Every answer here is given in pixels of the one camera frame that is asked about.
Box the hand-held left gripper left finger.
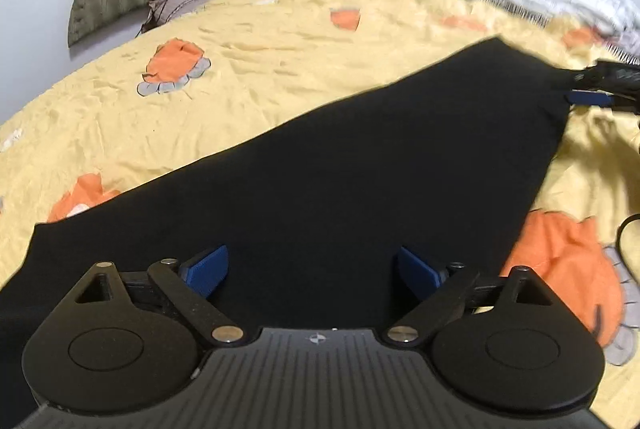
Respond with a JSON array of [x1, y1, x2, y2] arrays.
[[72, 245, 246, 348]]

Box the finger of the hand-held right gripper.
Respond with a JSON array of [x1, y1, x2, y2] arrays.
[[570, 59, 640, 91], [566, 89, 640, 115]]

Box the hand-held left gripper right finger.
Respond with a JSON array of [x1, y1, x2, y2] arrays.
[[381, 246, 557, 349]]

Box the black pants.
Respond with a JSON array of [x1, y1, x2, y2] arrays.
[[0, 36, 576, 410]]

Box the yellow printed blanket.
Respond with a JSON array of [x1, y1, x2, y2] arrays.
[[0, 0, 640, 410]]

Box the black cable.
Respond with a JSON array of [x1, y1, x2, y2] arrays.
[[616, 215, 640, 286]]

